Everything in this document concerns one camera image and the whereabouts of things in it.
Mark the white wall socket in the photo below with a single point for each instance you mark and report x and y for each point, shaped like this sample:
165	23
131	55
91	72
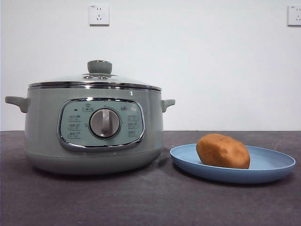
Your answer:
294	16
99	15

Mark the glass lid with green knob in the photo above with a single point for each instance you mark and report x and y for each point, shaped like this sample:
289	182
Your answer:
100	67

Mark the blue round plate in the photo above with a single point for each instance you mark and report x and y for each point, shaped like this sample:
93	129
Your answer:
270	162

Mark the pale green electric steamer pot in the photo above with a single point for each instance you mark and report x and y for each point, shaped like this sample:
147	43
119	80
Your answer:
40	131

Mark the brown potato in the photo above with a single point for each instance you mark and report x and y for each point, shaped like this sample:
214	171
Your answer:
223	151

